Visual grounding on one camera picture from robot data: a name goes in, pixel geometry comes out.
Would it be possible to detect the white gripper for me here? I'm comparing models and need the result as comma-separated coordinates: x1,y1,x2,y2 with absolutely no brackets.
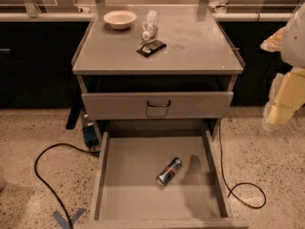
260,27,305,132

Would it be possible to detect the redbull can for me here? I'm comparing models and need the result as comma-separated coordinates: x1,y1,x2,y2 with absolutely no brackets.
155,157,183,186

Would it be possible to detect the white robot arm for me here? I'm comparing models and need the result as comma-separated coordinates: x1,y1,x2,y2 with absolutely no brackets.
260,4,305,132

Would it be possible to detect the grey drawer cabinet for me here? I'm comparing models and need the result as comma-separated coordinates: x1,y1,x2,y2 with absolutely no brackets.
73,5,243,135

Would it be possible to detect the open grey middle drawer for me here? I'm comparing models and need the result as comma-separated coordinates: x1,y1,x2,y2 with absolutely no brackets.
75,131,249,229

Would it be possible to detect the closed grey top drawer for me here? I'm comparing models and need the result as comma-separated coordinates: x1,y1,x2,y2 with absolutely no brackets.
82,92,234,120

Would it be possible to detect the black snack packet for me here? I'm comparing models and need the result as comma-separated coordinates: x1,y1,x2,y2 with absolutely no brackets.
136,40,167,57

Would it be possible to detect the clear plastic water bottle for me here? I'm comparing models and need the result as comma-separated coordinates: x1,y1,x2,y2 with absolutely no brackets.
142,10,158,41

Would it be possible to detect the white bowl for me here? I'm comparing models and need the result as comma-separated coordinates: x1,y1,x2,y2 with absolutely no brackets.
103,10,137,31

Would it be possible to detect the blue power box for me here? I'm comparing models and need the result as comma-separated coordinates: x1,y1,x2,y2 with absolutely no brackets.
82,123,99,147

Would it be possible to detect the black cable right floor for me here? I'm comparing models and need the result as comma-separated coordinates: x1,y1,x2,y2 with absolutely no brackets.
217,124,267,210

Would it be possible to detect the black cable floor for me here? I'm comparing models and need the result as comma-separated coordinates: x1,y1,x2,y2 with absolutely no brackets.
217,124,267,210
33,142,101,229

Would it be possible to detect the black drawer handle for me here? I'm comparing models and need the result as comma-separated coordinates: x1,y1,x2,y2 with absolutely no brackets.
147,100,172,108

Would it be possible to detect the black cable left floor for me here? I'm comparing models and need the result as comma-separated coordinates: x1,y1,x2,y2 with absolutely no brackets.
33,142,101,229

